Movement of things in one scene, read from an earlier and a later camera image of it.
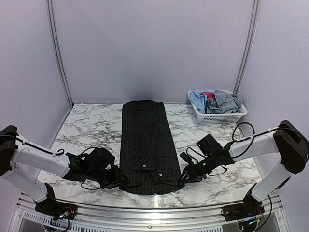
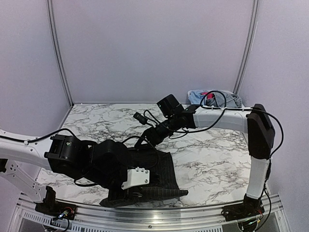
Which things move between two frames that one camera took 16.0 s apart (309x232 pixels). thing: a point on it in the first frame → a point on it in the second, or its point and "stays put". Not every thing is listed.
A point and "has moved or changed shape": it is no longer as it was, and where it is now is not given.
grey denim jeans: [223, 102] stays put
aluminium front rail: [198, 217] stays put
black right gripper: [194, 174] → [152, 135]
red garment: [208, 94] stays put
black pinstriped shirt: [148, 163] has moved or changed shape
